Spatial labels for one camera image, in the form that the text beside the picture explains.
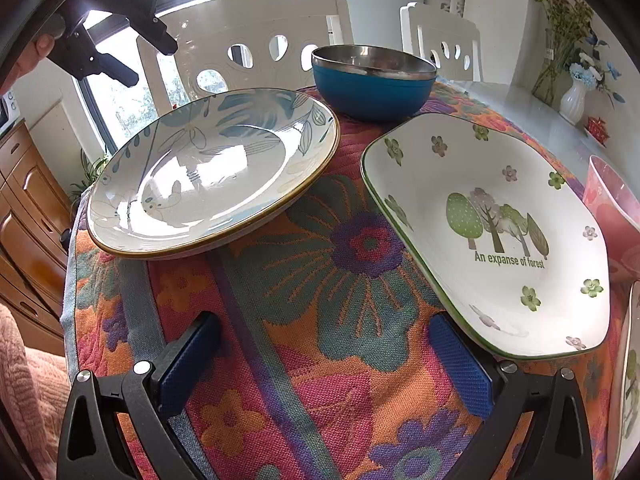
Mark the person's left hand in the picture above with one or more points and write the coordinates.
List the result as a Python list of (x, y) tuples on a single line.
[(37, 55)]

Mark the wooden cabinet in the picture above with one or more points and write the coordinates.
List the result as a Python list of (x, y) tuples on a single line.
[(30, 220)]

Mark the small red jar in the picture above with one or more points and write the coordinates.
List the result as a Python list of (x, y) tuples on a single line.
[(596, 129)]

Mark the pink fuzzy blanket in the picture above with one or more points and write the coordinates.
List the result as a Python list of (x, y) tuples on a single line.
[(30, 385)]

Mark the dark-framed window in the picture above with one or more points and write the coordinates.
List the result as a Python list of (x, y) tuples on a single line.
[(125, 105)]

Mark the white vase with blue flowers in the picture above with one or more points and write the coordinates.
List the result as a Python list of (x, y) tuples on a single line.
[(574, 102)]

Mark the white green-rimmed plate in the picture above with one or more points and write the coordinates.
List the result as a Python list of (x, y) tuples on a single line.
[(631, 385)]

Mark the white octagonal tree-print plate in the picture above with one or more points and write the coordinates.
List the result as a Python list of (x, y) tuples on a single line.
[(475, 170)]

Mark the floral woven tablecloth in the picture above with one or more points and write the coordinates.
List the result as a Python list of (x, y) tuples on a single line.
[(320, 285)]

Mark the white microwave oven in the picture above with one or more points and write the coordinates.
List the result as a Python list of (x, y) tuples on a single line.
[(6, 115)]

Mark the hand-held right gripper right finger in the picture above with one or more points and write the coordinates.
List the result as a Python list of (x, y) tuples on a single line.
[(457, 365)]

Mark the blue steel-lined bowl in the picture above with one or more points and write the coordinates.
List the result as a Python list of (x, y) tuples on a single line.
[(370, 95)]

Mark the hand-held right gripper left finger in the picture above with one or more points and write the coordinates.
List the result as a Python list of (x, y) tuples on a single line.
[(187, 360)]

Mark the green potted plant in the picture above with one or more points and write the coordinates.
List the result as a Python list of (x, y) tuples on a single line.
[(92, 170)]

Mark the glass vase with green stems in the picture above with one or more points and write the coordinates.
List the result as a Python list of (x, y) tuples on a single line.
[(547, 80)]

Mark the white cutout-back chair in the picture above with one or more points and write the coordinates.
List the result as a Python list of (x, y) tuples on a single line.
[(210, 25), (425, 25)]

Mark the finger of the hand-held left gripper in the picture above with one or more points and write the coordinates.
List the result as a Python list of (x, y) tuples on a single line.
[(112, 67), (160, 37)]

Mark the pink cup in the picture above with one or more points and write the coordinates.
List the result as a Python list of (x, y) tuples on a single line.
[(615, 210)]

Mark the round leaf-patterned plate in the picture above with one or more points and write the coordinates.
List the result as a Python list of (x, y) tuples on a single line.
[(210, 175)]

